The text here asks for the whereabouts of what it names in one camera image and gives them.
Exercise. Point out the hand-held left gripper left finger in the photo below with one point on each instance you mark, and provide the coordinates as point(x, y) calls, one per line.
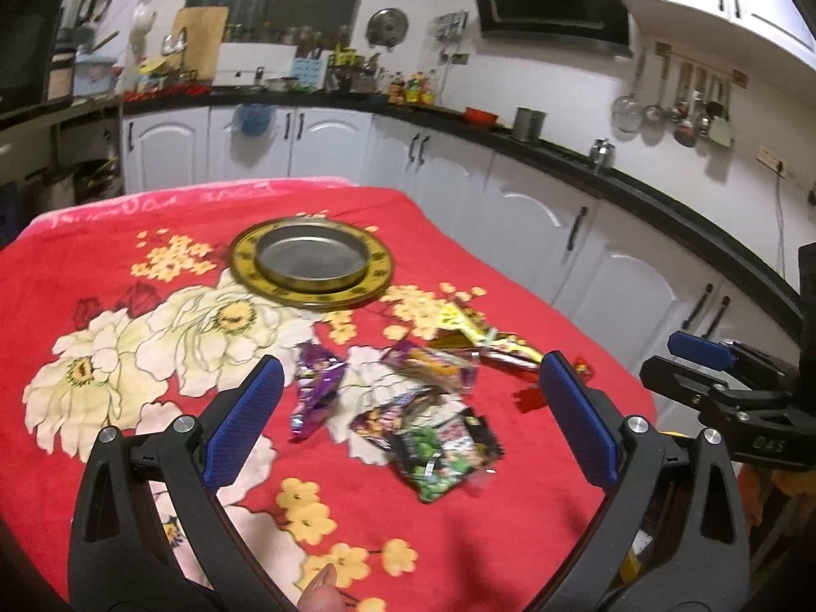
point(245, 421)

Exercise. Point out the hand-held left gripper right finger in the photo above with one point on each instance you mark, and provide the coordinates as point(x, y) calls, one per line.
point(577, 417)

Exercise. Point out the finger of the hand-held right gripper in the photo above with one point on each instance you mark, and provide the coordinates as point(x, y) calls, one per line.
point(679, 376)
point(698, 347)

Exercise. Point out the small red candy wrapper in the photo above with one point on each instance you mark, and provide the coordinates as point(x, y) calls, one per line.
point(581, 366)

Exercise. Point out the black bin with yellow rim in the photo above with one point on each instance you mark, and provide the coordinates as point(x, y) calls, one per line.
point(669, 438)

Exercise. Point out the yellow red snack wrapper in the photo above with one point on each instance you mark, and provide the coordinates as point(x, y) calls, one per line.
point(510, 350)

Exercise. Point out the dark brown snack wrapper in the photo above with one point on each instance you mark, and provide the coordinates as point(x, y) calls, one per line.
point(386, 419)

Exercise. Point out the dark green snack wrapper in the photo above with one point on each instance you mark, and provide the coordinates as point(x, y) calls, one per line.
point(440, 465)

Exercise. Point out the orange purple snack wrapper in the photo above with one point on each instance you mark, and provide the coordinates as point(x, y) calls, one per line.
point(433, 366)

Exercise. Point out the person's left hand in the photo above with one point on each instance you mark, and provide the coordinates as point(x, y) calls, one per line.
point(322, 596)

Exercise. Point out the black kitchen countertop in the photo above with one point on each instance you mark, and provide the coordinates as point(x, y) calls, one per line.
point(637, 190)

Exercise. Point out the gold-rimmed round metal tray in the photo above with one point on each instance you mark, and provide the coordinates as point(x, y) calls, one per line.
point(306, 255)

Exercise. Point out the white base cabinets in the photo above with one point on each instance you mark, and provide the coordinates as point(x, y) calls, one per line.
point(523, 217)

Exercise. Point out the dark skimmer spoon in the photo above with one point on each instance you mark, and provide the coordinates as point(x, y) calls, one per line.
point(685, 134)

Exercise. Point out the steel teapot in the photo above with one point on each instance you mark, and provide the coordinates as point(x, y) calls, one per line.
point(602, 154)

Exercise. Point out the pale green spatula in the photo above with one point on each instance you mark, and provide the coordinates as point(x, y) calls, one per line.
point(723, 131)

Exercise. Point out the steel ladle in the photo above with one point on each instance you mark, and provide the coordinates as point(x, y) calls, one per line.
point(702, 124)
point(653, 113)

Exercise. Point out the red floral blanket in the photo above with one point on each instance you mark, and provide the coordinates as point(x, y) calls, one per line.
point(95, 248)

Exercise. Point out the grey metal pot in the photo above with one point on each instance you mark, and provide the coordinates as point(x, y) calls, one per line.
point(529, 124)

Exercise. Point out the open storage shelf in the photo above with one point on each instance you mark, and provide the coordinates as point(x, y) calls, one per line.
point(64, 166)

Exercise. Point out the red bowl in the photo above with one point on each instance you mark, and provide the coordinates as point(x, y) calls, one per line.
point(481, 116)

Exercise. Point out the small steel pot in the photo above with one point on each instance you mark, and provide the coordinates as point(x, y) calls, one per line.
point(282, 83)

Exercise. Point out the pile of red peppers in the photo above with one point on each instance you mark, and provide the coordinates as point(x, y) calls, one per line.
point(166, 90)

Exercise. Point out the pale blue knife block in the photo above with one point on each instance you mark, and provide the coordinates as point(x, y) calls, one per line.
point(306, 73)

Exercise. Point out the row of condiment bottles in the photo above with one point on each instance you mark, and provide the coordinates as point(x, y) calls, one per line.
point(411, 89)

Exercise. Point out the pale blue container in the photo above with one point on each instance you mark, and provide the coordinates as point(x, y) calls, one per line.
point(95, 76)

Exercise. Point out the wooden cutting board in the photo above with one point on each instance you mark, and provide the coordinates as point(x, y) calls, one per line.
point(201, 41)

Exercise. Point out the steel faucet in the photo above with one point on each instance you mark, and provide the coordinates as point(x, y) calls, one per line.
point(173, 43)

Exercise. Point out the row of windowsill jars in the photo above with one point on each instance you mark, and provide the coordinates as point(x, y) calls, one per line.
point(287, 33)

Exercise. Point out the white hanging bag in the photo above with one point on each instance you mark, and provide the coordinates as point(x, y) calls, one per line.
point(145, 25)

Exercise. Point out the hanging steel pot lid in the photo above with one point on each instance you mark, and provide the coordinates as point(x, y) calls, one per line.
point(387, 27)

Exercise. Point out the dark appliance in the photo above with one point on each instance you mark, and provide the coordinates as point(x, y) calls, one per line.
point(25, 51)

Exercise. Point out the white wall socket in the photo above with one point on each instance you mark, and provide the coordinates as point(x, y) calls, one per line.
point(768, 156)

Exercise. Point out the small dark wall socket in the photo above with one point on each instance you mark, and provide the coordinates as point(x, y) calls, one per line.
point(457, 59)

